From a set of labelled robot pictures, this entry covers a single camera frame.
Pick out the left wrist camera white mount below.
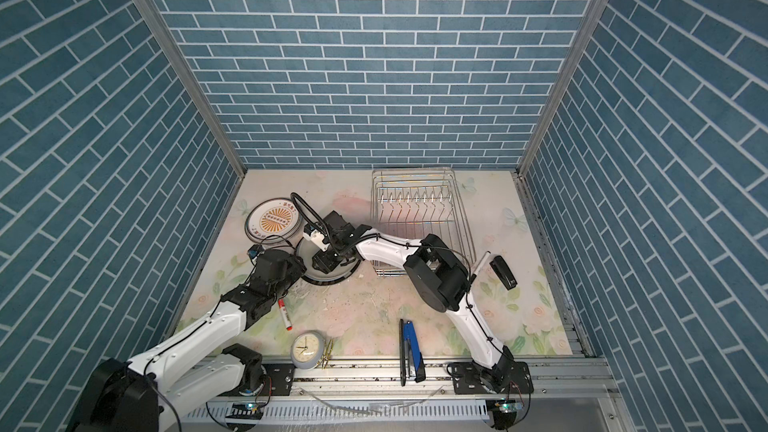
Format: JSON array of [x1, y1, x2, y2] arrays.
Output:
[[247, 244, 265, 265]]

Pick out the small grey clock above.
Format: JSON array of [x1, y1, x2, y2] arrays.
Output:
[[290, 331, 326, 370]]

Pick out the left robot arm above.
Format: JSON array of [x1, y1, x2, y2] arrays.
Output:
[[67, 249, 306, 431]]

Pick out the brown patterned plate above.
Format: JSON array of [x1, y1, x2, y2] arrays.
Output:
[[244, 198, 302, 244]]

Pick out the black plate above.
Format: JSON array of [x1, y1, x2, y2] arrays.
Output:
[[297, 239, 361, 286]]

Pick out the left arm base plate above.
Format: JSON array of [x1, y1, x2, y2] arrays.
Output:
[[220, 363, 296, 400]]

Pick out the metal wire dish rack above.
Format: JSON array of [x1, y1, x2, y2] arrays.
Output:
[[371, 168, 476, 266]]

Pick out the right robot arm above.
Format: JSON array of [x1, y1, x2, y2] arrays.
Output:
[[303, 212, 533, 394]]

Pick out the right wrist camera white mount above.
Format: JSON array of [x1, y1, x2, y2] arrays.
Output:
[[303, 222, 330, 251]]

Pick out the white marker pen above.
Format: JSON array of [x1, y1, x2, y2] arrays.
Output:
[[469, 251, 493, 284]]

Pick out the white perforated cable duct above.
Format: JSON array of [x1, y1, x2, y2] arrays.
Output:
[[181, 399, 489, 426]]

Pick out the aluminium front rail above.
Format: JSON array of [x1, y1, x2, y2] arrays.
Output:
[[131, 357, 625, 404]]

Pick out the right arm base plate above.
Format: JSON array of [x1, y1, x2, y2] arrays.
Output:
[[446, 361, 534, 395]]

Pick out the black remote on table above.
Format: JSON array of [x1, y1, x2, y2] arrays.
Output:
[[490, 255, 518, 291]]

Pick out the red marker pen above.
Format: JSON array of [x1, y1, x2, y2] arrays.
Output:
[[278, 298, 293, 331]]

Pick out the grey plate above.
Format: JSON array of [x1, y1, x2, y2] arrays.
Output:
[[312, 249, 361, 273]]

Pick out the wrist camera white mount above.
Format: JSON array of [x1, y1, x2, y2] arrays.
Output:
[[247, 244, 265, 265], [303, 222, 330, 251]]

